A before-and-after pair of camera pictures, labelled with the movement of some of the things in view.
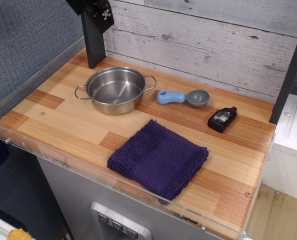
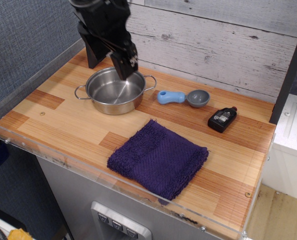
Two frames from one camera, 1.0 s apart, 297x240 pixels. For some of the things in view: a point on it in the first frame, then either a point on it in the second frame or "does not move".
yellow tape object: [19, 234] does not move
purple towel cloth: [158, 157] does not move
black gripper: [100, 13] → [104, 29]
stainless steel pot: [116, 90] does not move
